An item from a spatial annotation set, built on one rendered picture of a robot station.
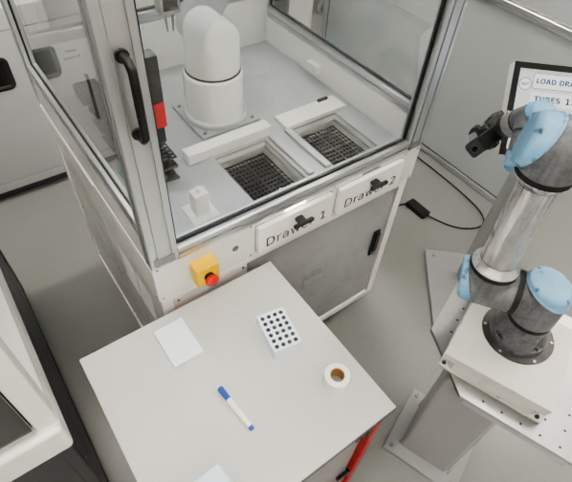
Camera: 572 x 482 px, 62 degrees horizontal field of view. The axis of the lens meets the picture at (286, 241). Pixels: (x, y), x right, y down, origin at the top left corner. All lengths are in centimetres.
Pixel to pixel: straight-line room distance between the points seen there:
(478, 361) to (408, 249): 140
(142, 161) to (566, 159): 83
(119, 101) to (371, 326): 170
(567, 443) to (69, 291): 210
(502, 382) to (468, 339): 13
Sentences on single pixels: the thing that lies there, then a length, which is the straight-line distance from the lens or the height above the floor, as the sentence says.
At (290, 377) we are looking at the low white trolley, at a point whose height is 76.
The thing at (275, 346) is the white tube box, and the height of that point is 79.
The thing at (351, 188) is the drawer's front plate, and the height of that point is 92.
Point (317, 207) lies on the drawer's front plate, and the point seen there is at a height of 91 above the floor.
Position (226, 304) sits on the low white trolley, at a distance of 144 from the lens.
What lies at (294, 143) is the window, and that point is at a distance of 132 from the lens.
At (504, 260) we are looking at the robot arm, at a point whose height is 112.
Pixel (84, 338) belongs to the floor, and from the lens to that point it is 238.
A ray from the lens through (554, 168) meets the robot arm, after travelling 105.
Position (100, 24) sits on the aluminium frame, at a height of 159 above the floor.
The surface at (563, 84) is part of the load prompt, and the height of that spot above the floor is 115.
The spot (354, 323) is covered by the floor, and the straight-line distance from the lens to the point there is 235.
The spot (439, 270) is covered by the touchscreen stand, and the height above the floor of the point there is 4.
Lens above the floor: 196
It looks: 49 degrees down
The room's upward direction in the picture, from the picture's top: 5 degrees clockwise
